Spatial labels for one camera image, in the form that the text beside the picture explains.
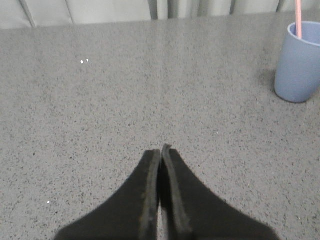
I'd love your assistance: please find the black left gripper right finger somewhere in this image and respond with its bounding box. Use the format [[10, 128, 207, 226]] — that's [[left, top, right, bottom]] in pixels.
[[161, 144, 279, 240]]

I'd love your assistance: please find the grey pleated curtain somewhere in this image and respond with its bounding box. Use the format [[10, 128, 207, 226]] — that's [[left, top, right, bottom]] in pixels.
[[0, 0, 320, 30]]

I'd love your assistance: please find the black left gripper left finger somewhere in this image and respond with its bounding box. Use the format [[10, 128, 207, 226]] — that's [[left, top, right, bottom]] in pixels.
[[55, 149, 161, 240]]

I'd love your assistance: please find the blue plastic cup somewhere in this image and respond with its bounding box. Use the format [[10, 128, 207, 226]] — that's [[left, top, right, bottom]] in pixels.
[[274, 21, 320, 103]]

